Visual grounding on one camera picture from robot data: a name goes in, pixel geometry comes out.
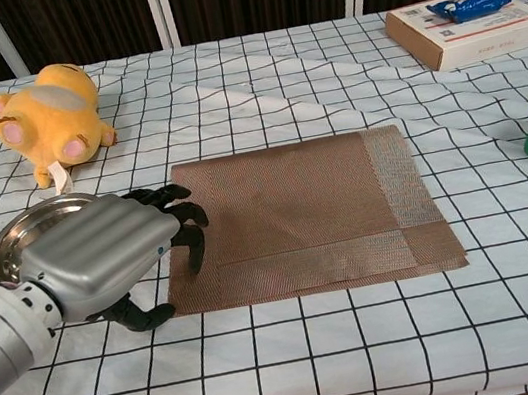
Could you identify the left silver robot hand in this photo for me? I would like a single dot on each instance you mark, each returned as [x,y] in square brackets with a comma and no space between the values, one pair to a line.
[86,252]

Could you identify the brown woven placemat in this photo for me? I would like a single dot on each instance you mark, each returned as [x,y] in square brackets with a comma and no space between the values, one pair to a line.
[295,202]

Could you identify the yellow plush duck toy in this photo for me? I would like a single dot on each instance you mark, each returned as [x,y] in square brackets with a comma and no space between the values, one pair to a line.
[48,122]

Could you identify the blue snack packet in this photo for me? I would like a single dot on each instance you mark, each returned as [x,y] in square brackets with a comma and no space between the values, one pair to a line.
[470,6]

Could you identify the white cardboard box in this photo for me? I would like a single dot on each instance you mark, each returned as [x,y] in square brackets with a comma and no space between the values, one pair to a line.
[486,38]

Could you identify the white black-checked tablecloth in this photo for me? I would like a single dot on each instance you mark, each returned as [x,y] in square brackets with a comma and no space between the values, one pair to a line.
[290,355]

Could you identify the stainless steel bowl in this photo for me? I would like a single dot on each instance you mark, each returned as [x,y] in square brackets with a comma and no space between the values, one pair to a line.
[9,250]

